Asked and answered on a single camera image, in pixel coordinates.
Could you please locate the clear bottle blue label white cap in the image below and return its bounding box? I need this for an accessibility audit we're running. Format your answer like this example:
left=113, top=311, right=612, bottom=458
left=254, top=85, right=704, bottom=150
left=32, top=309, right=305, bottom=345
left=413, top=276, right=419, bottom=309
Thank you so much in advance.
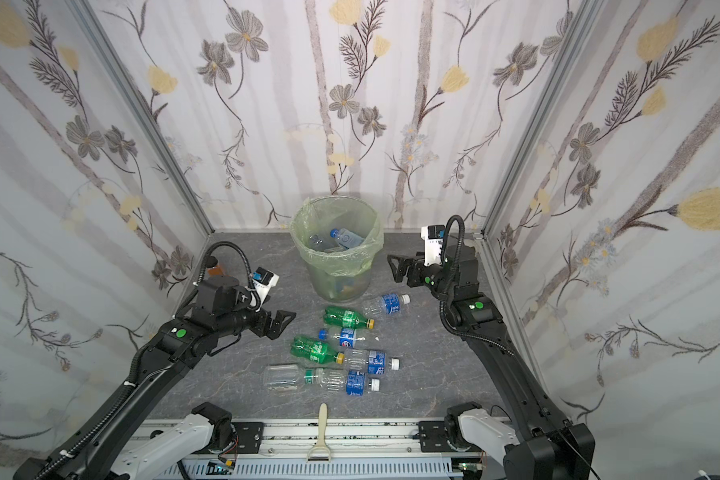
left=361, top=293, right=411, bottom=318

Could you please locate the clear bottle green cap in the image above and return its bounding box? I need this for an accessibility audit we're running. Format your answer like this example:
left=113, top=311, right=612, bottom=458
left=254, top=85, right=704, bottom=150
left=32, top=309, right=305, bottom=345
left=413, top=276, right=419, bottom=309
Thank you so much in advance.
left=262, top=364, right=316, bottom=391

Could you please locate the clear bottle light blue label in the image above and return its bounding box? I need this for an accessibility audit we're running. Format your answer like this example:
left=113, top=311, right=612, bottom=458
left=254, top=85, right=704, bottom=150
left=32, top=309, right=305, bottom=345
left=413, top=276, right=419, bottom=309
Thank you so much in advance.
left=330, top=228, right=365, bottom=249

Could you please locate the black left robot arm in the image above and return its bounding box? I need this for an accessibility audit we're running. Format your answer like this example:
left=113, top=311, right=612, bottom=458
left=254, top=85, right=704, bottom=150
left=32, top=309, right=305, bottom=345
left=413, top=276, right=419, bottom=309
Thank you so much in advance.
left=14, top=240, right=296, bottom=479

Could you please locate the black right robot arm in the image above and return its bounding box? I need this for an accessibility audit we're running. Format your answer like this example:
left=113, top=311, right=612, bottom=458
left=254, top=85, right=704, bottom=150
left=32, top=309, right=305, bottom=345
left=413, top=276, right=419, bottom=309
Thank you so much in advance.
left=387, top=215, right=596, bottom=479

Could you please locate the mesh bin with green liner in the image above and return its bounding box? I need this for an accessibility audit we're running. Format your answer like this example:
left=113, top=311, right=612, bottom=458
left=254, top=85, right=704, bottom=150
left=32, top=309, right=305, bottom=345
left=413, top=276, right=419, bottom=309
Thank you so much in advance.
left=290, top=196, right=384, bottom=303

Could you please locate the green bottle yellow cap lower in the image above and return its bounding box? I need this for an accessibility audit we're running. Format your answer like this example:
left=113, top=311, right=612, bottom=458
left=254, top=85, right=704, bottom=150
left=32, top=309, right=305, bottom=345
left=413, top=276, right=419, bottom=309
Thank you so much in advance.
left=290, top=335, right=345, bottom=365

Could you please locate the green bottle yellow cap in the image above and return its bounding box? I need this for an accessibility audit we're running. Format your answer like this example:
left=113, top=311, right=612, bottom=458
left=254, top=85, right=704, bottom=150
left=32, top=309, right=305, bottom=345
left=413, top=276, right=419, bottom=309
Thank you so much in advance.
left=290, top=335, right=345, bottom=365
left=322, top=306, right=375, bottom=330

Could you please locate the green bottle yellow cap upper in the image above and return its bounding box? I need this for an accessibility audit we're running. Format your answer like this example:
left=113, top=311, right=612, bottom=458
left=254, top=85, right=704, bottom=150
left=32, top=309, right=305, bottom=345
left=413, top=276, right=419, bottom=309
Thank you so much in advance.
left=322, top=306, right=375, bottom=330

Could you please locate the brown spice jar black lid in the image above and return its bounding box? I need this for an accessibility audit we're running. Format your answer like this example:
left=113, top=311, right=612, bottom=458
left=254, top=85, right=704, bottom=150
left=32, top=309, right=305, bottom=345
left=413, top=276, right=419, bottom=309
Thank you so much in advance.
left=205, top=256, right=224, bottom=276

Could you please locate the clear bottle blue label bottom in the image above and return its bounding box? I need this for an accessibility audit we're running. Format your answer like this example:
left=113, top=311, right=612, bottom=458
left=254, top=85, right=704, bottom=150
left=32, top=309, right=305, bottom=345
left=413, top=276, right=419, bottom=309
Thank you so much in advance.
left=303, top=368, right=380, bottom=396

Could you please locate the clear bottle blue label middle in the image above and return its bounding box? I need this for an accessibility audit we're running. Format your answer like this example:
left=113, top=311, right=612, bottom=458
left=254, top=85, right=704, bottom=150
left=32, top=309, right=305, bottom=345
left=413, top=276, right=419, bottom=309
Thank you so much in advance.
left=344, top=349, right=401, bottom=375

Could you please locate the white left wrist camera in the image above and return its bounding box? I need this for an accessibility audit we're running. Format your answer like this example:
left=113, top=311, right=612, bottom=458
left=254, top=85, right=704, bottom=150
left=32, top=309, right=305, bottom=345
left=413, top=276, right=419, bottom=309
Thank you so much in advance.
left=251, top=267, right=280, bottom=303

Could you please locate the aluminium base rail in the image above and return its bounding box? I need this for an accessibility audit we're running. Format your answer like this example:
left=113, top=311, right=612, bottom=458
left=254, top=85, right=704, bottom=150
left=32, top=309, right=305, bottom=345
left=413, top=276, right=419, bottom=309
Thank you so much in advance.
left=114, top=415, right=507, bottom=479

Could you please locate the cream handled peeler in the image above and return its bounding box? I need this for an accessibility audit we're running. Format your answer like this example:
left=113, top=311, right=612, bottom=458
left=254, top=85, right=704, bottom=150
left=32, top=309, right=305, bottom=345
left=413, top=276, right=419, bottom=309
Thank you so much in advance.
left=306, top=403, right=332, bottom=462

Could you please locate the white perforated cable duct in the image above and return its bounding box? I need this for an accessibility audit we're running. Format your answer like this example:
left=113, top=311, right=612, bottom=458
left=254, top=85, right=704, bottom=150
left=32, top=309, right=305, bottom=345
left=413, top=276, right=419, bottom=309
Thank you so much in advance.
left=183, top=458, right=463, bottom=479

